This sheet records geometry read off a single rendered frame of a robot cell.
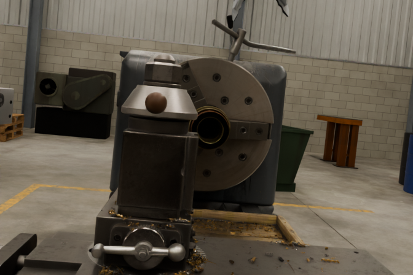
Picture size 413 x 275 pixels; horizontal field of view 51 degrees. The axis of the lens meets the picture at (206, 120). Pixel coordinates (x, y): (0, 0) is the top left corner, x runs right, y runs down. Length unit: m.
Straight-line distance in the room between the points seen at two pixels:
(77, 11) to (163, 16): 2.08
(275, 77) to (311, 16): 10.50
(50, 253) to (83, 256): 0.03
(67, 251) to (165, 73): 0.21
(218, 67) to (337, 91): 10.74
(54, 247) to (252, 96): 0.64
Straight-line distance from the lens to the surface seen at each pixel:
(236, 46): 1.05
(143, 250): 0.41
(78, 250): 0.50
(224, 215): 0.95
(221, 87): 1.01
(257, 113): 1.02
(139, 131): 0.43
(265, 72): 1.19
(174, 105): 0.42
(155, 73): 0.44
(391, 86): 12.30
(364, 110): 12.00
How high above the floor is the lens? 1.14
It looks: 3 degrees down
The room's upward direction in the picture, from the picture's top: 6 degrees clockwise
